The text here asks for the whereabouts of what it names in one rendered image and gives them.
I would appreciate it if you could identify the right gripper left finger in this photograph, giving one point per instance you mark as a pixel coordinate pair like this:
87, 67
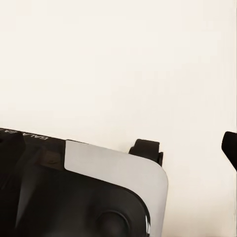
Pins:
12, 147

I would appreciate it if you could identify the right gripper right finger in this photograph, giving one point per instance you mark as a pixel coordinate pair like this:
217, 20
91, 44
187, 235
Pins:
229, 147

